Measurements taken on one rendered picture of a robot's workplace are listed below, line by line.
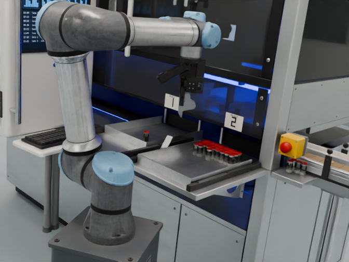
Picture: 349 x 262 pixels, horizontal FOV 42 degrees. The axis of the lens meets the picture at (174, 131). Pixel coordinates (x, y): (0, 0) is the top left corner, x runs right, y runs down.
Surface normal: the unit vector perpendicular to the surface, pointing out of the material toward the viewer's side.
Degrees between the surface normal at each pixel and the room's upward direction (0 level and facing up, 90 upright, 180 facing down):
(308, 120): 90
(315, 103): 90
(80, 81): 91
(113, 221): 72
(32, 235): 0
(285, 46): 90
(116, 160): 8
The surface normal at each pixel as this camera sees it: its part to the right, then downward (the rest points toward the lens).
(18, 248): 0.10, -0.95
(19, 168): -0.69, 0.14
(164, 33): 0.70, 0.18
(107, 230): 0.09, -0.01
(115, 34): 0.50, 0.34
